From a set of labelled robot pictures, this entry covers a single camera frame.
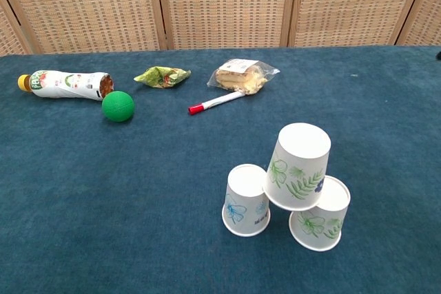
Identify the white cup fern print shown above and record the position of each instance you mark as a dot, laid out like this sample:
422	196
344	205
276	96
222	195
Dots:
298	166

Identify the white cup green flower print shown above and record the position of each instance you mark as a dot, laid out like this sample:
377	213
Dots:
320	228

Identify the bread in clear plastic bag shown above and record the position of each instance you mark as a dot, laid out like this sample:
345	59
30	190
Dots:
241	75

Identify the white marker red cap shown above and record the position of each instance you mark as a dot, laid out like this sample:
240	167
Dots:
217	102

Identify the crumpled green snack wrapper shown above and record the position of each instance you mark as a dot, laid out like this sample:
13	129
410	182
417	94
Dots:
162	77

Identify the white cup blue flower print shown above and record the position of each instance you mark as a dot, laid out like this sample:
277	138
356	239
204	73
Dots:
243	204

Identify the green ball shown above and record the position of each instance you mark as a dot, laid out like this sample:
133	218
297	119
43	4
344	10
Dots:
118	106

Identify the white labelled drink bottle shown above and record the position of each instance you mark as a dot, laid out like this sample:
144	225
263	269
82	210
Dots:
65	84

